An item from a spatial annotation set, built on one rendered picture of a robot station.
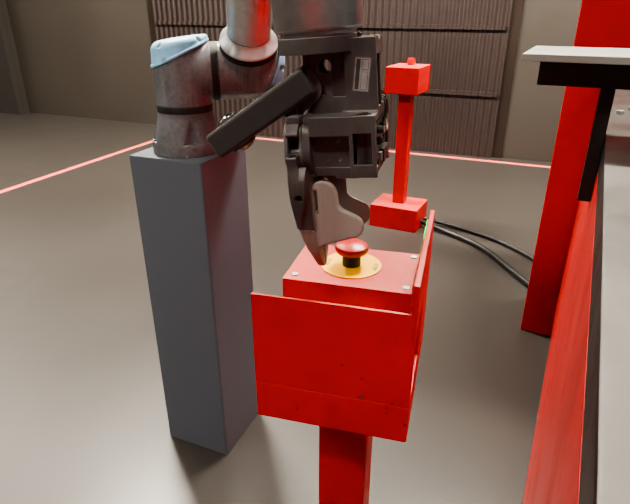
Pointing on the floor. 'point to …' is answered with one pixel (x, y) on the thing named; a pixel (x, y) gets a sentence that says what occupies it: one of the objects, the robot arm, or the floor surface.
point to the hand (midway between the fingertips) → (314, 252)
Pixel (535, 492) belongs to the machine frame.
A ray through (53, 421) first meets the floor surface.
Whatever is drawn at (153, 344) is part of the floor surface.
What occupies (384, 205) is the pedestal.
